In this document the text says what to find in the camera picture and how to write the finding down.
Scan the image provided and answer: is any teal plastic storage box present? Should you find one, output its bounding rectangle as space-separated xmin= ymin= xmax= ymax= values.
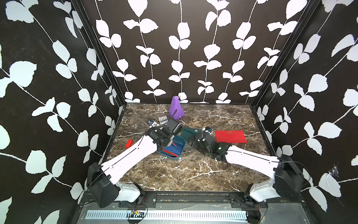
xmin=156 ymin=136 xmax=186 ymax=160

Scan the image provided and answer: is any green envelope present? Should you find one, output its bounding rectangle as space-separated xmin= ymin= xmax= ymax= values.
xmin=181 ymin=127 xmax=202 ymax=140

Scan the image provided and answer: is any red envelope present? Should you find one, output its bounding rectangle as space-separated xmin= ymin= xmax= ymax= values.
xmin=215 ymin=130 xmax=247 ymax=143

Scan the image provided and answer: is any blue envelope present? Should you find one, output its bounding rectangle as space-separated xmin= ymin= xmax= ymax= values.
xmin=163 ymin=142 xmax=184 ymax=157

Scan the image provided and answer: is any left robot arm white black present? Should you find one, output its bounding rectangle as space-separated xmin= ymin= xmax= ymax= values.
xmin=87 ymin=119 xmax=183 ymax=208

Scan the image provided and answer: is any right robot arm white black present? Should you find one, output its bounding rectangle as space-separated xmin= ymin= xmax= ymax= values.
xmin=187 ymin=129 xmax=304 ymax=205

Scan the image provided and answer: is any small white card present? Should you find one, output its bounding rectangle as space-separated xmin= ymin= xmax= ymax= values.
xmin=158 ymin=116 xmax=168 ymax=125

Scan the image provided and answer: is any purple pyramid metronome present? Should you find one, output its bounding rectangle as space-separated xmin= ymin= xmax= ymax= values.
xmin=169 ymin=96 xmax=185 ymax=120

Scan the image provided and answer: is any small red block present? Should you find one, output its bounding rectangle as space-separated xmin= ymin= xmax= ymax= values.
xmin=125 ymin=140 xmax=133 ymax=149

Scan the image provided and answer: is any small green circuit board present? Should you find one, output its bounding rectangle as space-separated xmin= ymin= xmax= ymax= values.
xmin=128 ymin=210 xmax=146 ymax=219

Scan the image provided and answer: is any black aluminium front rail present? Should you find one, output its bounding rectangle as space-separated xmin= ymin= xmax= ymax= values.
xmin=81 ymin=191 xmax=305 ymax=209

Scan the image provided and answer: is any white perforated cable tray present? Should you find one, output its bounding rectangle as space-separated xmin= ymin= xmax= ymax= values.
xmin=84 ymin=210 xmax=248 ymax=222

